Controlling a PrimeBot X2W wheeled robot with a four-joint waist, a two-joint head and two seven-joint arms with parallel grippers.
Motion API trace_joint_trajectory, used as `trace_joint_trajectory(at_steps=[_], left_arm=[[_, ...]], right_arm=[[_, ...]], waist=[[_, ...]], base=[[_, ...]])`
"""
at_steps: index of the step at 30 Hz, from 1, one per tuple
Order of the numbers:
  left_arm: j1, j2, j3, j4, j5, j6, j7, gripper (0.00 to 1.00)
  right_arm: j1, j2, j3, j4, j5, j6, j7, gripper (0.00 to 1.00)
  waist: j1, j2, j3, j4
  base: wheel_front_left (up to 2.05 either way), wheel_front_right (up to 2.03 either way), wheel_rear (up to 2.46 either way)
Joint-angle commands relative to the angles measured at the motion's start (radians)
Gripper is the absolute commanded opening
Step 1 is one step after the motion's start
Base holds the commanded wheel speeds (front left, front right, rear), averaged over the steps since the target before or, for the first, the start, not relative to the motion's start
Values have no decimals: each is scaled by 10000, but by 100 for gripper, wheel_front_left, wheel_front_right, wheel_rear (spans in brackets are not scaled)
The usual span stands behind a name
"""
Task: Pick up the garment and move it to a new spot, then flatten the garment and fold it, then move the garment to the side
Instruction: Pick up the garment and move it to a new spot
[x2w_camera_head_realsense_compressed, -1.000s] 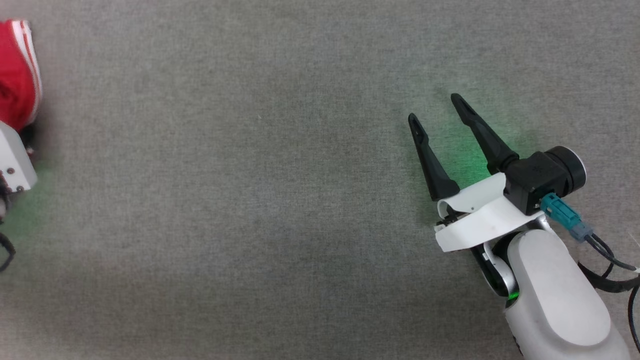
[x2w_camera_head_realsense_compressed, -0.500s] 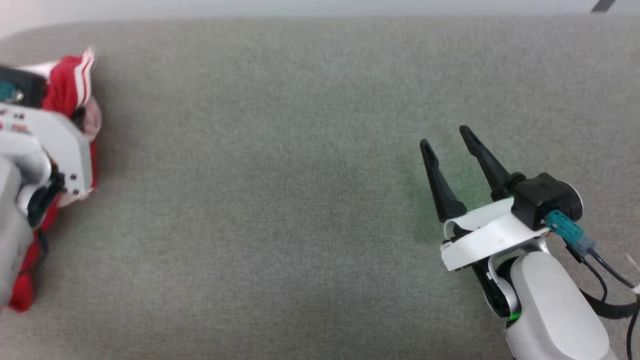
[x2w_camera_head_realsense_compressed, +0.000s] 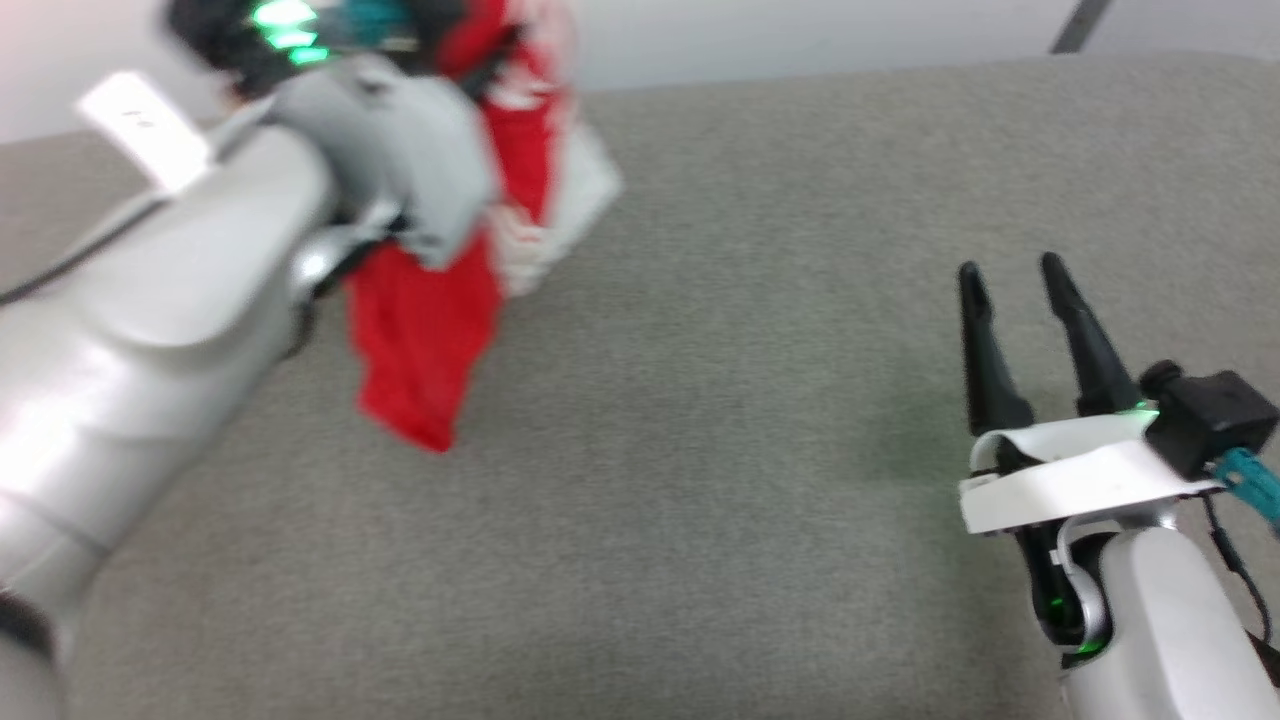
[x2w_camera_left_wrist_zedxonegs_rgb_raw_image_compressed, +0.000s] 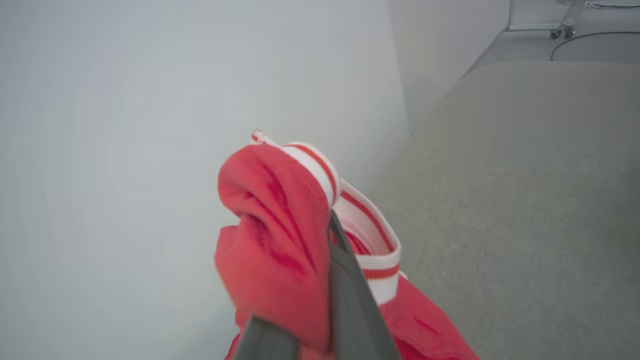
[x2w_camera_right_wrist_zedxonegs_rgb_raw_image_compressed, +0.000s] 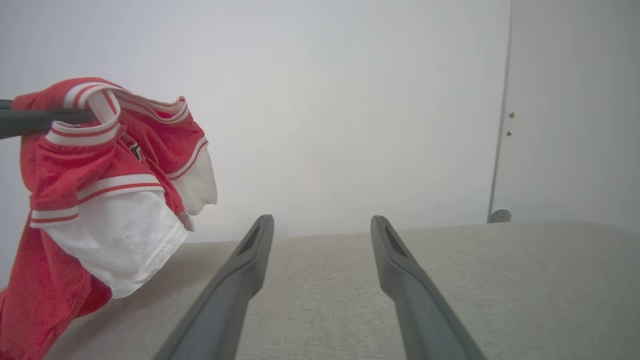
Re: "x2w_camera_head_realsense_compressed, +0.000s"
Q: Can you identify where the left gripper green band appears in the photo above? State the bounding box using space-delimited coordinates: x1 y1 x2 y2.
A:
163 0 431 99

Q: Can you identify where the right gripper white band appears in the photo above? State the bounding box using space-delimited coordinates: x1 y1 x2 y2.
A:
957 251 1223 536

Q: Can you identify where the red garment with white print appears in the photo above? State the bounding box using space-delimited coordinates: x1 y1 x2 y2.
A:
343 0 627 454

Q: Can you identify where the white label tag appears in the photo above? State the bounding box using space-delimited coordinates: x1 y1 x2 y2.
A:
77 70 214 194

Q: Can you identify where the dark grey pole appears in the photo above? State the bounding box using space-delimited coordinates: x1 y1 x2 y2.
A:
1048 0 1114 55

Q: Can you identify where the teal cable connector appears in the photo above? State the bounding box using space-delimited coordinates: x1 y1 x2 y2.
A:
1213 447 1280 533

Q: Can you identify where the thin black cable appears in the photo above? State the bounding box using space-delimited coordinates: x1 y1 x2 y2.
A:
0 195 166 306
1200 493 1277 646

